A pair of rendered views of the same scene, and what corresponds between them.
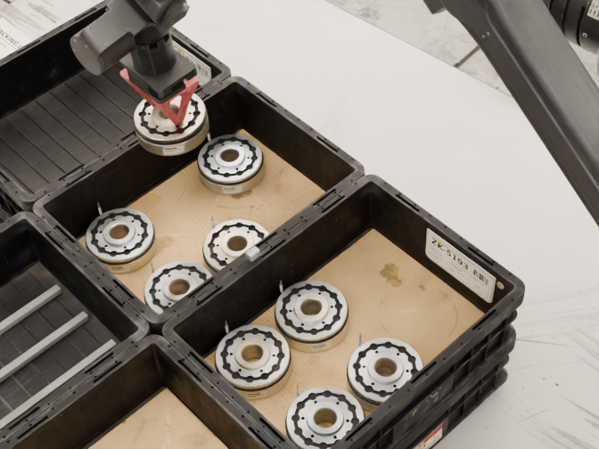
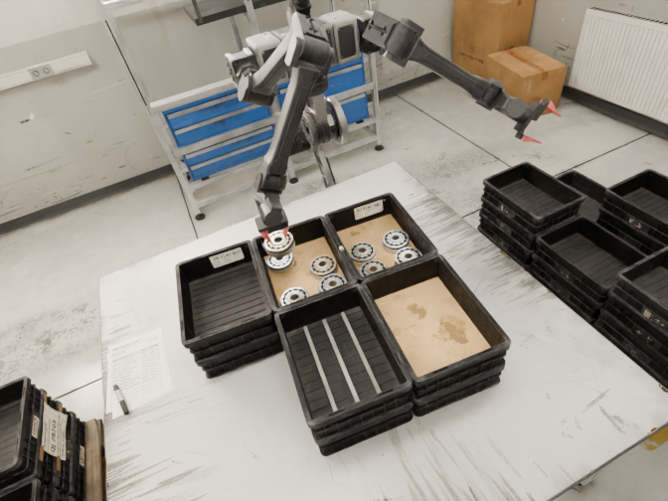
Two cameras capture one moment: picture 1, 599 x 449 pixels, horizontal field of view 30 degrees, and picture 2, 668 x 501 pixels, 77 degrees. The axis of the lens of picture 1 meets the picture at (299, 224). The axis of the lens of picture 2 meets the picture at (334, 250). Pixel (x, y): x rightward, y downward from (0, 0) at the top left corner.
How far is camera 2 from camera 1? 114 cm
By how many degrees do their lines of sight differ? 41
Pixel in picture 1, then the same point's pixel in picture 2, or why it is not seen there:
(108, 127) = (230, 297)
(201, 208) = (293, 276)
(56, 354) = (336, 334)
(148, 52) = not seen: hidden behind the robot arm
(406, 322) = (376, 234)
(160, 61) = not seen: hidden behind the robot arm
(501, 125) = (295, 209)
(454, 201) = not seen: hidden behind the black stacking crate
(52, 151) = (229, 319)
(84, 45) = (273, 213)
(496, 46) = (429, 57)
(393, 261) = (349, 232)
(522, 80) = (438, 61)
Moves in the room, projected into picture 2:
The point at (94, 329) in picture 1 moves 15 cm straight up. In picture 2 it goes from (330, 319) to (323, 291)
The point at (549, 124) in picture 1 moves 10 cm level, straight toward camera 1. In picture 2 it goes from (448, 68) to (481, 72)
